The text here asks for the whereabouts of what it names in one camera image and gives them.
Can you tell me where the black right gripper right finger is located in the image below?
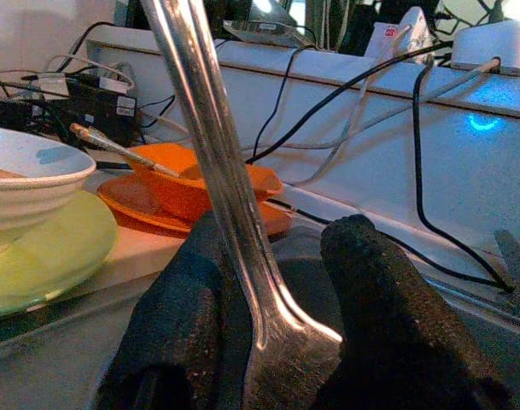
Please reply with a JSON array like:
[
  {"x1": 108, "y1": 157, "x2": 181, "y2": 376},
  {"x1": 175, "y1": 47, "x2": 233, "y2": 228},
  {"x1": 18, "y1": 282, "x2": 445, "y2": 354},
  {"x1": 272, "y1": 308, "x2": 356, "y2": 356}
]
[{"x1": 314, "y1": 214, "x2": 517, "y2": 410}]

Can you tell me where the silver metal fork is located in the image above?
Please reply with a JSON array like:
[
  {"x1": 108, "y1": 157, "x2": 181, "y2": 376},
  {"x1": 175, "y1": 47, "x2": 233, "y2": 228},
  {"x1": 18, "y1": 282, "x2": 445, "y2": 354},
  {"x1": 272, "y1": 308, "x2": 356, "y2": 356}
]
[{"x1": 139, "y1": 0, "x2": 344, "y2": 410}]

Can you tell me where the thin black cable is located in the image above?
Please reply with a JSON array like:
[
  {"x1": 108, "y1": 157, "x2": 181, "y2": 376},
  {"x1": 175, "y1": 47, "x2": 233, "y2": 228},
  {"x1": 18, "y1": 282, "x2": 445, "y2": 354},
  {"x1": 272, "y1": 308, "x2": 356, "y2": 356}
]
[{"x1": 253, "y1": 44, "x2": 316, "y2": 159}]

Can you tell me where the black cable to stand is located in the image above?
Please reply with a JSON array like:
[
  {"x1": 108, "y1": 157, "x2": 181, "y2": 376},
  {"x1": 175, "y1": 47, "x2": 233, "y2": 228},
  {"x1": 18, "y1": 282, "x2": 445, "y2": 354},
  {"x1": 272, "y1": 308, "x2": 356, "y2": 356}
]
[{"x1": 412, "y1": 59, "x2": 515, "y2": 296}]

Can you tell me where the silver tipped chopstick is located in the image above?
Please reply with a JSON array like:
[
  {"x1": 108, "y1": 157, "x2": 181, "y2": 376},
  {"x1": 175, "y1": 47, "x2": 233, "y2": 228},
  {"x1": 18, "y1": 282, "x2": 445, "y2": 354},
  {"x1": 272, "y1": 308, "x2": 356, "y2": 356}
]
[
  {"x1": 86, "y1": 126, "x2": 182, "y2": 177},
  {"x1": 69, "y1": 122, "x2": 182, "y2": 179}
]

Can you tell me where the flat silver device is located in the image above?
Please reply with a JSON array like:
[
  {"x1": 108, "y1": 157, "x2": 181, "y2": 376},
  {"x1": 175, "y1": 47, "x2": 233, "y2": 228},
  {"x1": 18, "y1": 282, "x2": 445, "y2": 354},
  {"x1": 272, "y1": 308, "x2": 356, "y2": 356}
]
[{"x1": 223, "y1": 19, "x2": 316, "y2": 48}]

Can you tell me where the grey cable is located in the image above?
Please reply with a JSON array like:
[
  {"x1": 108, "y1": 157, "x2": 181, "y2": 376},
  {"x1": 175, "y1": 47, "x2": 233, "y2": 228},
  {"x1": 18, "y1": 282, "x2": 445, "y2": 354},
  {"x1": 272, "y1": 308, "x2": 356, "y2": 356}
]
[{"x1": 242, "y1": 57, "x2": 502, "y2": 150}]

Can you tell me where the long slanting black cable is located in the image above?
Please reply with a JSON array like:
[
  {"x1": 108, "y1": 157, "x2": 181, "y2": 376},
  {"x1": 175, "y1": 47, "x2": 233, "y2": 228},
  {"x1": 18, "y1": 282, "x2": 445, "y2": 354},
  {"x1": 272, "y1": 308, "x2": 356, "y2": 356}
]
[{"x1": 245, "y1": 40, "x2": 455, "y2": 166}]

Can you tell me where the light green plate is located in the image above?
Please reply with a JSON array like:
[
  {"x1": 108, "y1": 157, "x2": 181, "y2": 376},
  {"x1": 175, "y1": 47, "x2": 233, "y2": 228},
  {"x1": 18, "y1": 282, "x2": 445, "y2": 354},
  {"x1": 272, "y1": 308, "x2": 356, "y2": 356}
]
[{"x1": 0, "y1": 190, "x2": 119, "y2": 321}]

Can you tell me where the orange plate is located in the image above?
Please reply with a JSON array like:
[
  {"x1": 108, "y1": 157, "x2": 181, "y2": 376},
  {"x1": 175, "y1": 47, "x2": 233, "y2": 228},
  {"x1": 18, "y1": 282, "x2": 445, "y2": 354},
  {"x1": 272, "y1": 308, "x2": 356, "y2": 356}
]
[{"x1": 96, "y1": 174, "x2": 293, "y2": 238}]

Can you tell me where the white cable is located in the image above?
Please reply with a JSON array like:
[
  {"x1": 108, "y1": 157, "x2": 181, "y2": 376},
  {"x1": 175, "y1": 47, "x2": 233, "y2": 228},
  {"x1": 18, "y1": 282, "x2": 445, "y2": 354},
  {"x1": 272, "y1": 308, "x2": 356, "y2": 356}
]
[{"x1": 293, "y1": 25, "x2": 414, "y2": 185}]

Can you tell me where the white adapter box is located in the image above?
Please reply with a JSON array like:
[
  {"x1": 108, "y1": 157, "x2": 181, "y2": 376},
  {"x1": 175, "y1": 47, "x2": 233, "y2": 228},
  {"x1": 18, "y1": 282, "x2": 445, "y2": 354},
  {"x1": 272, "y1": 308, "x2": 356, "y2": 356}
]
[{"x1": 450, "y1": 20, "x2": 520, "y2": 77}]

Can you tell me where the white box with red logo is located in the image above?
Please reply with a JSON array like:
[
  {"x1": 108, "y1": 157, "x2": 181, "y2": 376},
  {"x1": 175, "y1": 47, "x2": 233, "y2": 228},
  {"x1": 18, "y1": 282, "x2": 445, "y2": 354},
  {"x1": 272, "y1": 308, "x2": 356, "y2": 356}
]
[{"x1": 364, "y1": 6, "x2": 435, "y2": 65}]

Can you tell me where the black power strip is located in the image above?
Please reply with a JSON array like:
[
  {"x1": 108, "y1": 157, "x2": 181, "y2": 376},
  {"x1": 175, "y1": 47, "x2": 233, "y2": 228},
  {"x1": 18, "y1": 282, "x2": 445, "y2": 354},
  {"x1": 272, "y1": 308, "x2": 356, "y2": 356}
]
[{"x1": 0, "y1": 96, "x2": 47, "y2": 133}]

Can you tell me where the orange bowl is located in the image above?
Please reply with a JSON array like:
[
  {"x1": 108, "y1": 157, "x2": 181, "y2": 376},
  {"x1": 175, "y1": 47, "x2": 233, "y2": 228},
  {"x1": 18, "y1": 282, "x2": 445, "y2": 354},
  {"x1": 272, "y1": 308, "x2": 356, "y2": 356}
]
[{"x1": 129, "y1": 143, "x2": 284, "y2": 223}]

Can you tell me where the large black power adapter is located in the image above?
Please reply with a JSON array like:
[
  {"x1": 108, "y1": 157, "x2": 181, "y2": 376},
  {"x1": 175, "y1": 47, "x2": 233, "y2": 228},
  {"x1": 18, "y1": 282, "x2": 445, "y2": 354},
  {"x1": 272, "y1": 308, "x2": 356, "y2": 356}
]
[{"x1": 65, "y1": 76, "x2": 139, "y2": 146}]

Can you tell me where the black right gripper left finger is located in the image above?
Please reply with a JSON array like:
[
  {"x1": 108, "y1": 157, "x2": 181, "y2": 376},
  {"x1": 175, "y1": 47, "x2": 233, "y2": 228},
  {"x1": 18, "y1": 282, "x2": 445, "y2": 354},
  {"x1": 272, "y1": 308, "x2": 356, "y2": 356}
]
[{"x1": 95, "y1": 211, "x2": 254, "y2": 410}]

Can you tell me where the white bowl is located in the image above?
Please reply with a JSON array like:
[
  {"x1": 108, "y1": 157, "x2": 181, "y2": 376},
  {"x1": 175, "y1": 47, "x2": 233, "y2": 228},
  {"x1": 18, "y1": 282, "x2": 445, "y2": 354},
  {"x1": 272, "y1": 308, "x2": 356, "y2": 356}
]
[{"x1": 0, "y1": 126, "x2": 97, "y2": 234}]

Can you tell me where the stainless steel sink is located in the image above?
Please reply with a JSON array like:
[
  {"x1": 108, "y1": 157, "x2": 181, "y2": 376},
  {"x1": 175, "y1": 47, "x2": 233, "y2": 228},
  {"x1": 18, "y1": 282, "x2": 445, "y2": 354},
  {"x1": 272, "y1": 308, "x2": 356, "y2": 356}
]
[{"x1": 0, "y1": 183, "x2": 520, "y2": 410}]

